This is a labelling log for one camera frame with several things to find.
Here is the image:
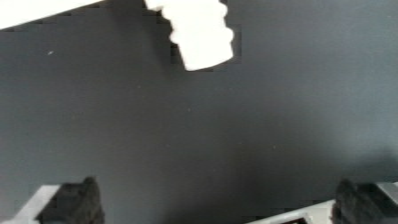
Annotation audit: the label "white table leg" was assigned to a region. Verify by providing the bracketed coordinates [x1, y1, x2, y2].
[143, 0, 234, 71]

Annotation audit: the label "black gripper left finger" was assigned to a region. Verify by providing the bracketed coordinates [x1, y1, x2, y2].
[8, 176, 106, 224]

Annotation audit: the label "white table leg two tags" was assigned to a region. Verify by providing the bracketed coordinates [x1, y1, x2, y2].
[246, 200, 333, 224]

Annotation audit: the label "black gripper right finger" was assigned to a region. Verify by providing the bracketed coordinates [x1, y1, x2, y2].
[330, 179, 398, 224]

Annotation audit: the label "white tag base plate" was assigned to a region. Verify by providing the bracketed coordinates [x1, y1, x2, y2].
[0, 0, 101, 30]

